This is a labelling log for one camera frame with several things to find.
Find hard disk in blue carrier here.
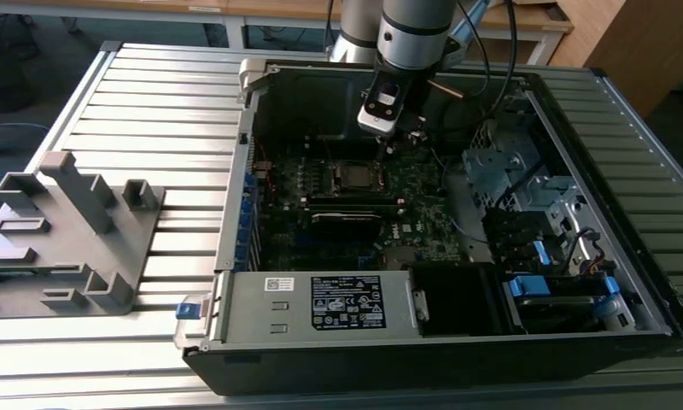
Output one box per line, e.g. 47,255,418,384
503,274,624,335

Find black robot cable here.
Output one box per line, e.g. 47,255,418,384
443,0,491,133
469,0,519,146

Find graphics card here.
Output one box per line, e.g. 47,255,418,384
310,211,383,252

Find black data cable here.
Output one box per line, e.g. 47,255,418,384
494,153,546,213

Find black open PC case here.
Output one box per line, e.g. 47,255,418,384
173,57,683,398

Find chipset heatsink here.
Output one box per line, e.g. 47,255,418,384
382,245,418,267

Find multicolour power wires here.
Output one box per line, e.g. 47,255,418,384
580,255,616,278

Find grey plastic parts rack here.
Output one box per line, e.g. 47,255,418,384
0,149,167,319

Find silver CPU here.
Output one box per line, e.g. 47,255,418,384
341,164,381,190

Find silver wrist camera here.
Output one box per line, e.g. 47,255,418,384
357,79,413,138

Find wooden desk white frame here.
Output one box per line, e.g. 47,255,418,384
221,0,575,66
0,0,246,49

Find black office chair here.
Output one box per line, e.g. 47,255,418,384
0,12,43,114

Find blue disk carrier latch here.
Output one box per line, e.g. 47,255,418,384
530,240,552,267

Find silver metal disk bay cage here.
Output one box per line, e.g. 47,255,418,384
459,114,547,214

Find green RAM stick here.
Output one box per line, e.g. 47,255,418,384
0,265,51,277

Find green Dell motherboard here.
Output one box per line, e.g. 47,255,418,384
253,144,491,274

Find grey power supply unit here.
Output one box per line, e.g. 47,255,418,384
203,269,423,343

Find copper coloured cable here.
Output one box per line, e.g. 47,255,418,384
426,79,467,100

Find wooden cabinet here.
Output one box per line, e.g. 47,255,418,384
548,0,683,119

